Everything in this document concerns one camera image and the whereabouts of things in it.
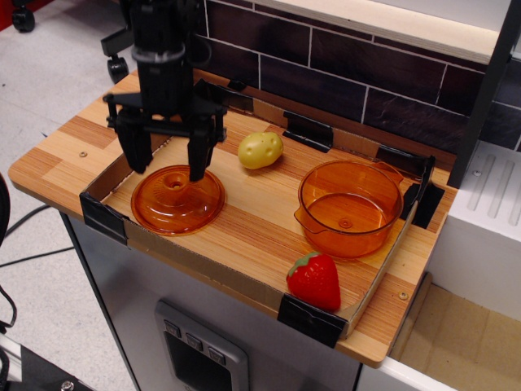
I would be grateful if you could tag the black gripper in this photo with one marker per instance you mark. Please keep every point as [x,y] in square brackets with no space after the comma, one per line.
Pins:
[165,104]

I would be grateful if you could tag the orange transparent pot lid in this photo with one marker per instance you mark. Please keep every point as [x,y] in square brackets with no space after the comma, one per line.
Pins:
[168,203]

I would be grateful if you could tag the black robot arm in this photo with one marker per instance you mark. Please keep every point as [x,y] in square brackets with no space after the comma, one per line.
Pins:
[165,26]

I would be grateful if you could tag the orange transparent plastic pot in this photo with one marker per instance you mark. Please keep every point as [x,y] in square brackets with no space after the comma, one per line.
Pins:
[347,208]

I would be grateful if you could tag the black office chair base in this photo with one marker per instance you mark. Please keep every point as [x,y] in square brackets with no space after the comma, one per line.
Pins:
[112,45]

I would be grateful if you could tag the yellow toy potato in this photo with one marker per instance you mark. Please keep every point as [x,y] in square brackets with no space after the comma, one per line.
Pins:
[260,149]

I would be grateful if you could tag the red toy strawberry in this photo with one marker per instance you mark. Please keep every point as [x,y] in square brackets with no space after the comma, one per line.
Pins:
[314,279]

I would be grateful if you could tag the grey toy oven panel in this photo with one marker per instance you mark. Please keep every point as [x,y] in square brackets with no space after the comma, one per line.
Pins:
[200,359]

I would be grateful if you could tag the cardboard fence with black tape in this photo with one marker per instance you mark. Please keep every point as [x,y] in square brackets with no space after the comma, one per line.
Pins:
[248,249]

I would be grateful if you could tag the white upper shelf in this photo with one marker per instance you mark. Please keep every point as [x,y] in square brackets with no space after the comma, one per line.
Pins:
[429,32]

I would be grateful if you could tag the white toy sink unit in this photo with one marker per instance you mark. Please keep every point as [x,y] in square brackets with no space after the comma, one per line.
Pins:
[477,255]

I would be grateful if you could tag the dark right upright post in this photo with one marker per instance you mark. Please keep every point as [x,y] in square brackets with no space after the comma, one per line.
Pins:
[504,48]

